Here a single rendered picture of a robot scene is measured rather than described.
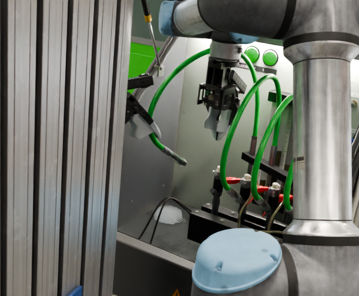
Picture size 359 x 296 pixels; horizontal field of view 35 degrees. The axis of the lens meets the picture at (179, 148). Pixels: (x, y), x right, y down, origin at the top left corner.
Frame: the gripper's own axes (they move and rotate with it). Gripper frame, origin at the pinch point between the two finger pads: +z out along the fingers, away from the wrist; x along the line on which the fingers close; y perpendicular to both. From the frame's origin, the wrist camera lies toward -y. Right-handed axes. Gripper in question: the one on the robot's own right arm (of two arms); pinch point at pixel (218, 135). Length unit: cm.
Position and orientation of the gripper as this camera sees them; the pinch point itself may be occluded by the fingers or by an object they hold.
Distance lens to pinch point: 146.9
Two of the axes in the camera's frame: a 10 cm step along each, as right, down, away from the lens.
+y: -5.3, 2.3, -8.2
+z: -1.0, 9.4, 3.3
